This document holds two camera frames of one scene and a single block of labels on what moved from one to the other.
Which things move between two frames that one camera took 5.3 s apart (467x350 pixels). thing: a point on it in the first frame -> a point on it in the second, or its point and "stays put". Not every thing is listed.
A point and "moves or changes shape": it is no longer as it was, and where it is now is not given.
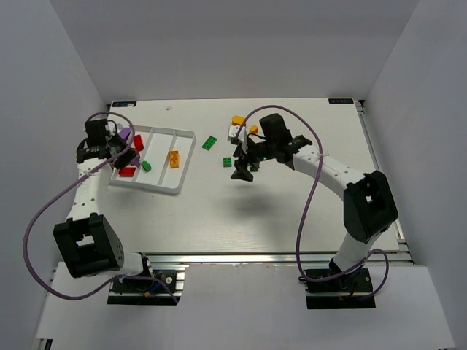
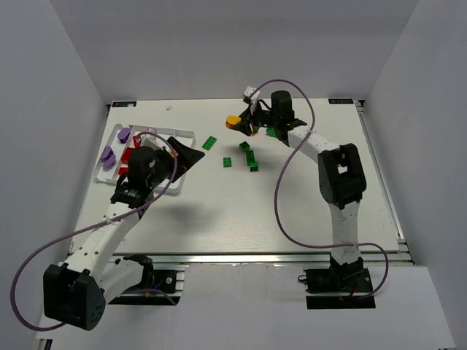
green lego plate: [209, 143] stays put
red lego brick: [127, 171] stays put
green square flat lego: [227, 162] stays put
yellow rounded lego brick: [238, 120] moves or changes shape
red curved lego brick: [139, 143] stays put
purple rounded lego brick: [125, 133] stays put
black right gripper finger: [239, 152] -> [246, 117]
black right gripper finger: [241, 172] -> [244, 126]
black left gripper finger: [122, 160] -> [187, 156]
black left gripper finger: [126, 158] -> [180, 170]
